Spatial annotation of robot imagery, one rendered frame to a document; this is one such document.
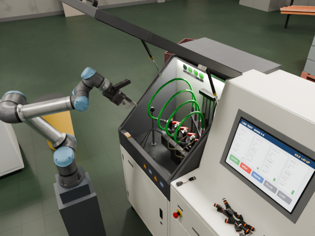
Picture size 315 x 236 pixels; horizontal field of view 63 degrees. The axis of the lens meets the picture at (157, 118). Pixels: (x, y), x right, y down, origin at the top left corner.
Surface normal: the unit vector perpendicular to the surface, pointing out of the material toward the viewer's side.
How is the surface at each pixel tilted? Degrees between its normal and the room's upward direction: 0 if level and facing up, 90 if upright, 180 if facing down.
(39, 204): 0
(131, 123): 90
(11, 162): 90
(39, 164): 0
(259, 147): 76
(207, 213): 0
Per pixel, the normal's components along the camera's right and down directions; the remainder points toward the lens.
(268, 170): -0.81, 0.13
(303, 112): -0.03, -0.82
